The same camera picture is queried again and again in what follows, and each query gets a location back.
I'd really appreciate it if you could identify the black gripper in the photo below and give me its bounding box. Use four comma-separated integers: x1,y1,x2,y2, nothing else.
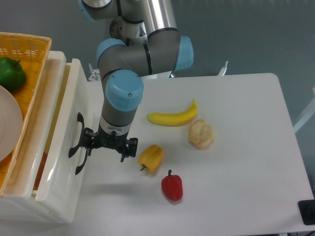
83,127,138,162

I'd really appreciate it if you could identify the white top drawer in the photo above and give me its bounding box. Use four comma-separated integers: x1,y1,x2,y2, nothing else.
35,59,93,223

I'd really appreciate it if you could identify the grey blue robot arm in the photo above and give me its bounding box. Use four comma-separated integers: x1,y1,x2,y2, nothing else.
69,0,194,158

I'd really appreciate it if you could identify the white drawer cabinet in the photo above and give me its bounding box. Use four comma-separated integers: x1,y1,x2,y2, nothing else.
0,51,74,224

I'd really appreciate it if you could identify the yellow bell pepper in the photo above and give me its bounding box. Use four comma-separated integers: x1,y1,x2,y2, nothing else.
138,145,164,174

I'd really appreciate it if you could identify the yellow banana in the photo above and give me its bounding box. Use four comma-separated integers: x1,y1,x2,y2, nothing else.
146,99,198,126

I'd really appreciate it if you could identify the fried bread roll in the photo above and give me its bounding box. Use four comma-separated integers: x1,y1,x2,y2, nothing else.
33,152,47,190

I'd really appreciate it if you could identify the red bell pepper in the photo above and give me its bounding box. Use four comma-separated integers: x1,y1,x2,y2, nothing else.
161,169,183,201

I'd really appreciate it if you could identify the round bread bun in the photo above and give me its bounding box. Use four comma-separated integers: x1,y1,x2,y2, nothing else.
188,119,215,149

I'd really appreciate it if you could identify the white plate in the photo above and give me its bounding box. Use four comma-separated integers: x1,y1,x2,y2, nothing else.
0,86,23,161

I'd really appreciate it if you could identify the green bell pepper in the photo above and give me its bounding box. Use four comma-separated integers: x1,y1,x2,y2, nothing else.
0,57,26,91

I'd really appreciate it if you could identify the orange woven basket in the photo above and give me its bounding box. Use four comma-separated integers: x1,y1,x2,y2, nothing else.
0,31,53,197

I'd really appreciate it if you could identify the black device at table edge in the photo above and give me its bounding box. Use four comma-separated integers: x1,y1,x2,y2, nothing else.
298,200,315,225

